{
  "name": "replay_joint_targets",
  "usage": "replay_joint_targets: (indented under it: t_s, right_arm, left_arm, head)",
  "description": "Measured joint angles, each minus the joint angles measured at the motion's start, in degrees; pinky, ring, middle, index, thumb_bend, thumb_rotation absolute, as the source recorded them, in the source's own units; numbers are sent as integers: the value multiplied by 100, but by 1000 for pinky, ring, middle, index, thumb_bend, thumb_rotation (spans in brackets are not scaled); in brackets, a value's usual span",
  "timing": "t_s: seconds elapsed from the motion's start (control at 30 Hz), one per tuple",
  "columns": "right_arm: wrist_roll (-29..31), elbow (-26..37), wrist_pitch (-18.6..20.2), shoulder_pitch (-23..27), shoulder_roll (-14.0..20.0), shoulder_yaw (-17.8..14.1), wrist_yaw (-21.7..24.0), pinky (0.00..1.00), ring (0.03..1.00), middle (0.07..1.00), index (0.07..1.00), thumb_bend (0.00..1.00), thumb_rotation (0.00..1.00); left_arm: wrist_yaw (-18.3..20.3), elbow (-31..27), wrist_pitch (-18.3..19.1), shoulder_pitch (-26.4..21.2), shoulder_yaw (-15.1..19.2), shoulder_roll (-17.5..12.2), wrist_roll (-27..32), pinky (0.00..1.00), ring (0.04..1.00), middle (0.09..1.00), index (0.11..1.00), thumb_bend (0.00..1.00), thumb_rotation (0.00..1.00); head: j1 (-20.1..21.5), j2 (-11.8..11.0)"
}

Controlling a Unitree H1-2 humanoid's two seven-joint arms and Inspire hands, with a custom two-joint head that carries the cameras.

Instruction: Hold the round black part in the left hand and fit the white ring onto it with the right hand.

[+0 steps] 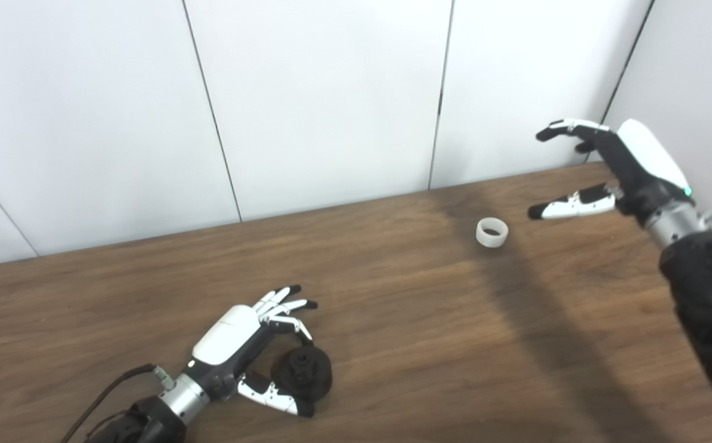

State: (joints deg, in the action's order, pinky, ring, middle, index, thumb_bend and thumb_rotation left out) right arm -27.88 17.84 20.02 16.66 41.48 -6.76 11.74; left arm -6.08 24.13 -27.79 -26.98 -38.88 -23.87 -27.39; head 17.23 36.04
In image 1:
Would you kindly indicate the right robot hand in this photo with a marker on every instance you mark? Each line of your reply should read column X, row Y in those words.
column 645, row 160

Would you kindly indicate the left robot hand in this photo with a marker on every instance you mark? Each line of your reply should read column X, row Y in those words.
column 229, row 335

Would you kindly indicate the round black part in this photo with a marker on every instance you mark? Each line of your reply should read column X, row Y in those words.
column 309, row 372

